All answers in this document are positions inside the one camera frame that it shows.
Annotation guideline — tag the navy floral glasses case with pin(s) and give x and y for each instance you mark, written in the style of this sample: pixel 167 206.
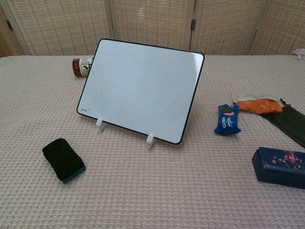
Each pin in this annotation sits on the navy floral glasses case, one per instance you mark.
pixel 278 167

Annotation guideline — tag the black whiteboard eraser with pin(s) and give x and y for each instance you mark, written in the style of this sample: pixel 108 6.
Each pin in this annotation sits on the black whiteboard eraser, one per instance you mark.
pixel 62 159

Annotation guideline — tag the beige waffle tablecloth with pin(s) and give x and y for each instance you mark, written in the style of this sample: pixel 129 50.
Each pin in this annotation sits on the beige waffle tablecloth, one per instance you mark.
pixel 152 190

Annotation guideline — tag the woven folding screen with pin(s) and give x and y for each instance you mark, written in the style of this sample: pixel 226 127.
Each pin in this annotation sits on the woven folding screen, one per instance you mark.
pixel 152 26

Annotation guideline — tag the blue Oreo cookie pack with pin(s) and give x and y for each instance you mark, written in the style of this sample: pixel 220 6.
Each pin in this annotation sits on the blue Oreo cookie pack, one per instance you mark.
pixel 226 120

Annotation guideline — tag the orange snack bag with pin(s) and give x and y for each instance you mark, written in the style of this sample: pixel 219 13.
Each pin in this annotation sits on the orange snack bag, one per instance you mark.
pixel 258 106

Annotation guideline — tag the white plastic board stand foot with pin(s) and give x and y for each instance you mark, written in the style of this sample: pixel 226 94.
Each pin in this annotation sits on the white plastic board stand foot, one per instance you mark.
pixel 150 141
pixel 100 124

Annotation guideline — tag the white dry-erase board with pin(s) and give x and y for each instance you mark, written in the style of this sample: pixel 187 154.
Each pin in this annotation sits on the white dry-erase board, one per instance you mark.
pixel 143 90

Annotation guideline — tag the brown jar with label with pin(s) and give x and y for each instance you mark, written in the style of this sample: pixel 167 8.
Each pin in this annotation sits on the brown jar with label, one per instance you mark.
pixel 82 67

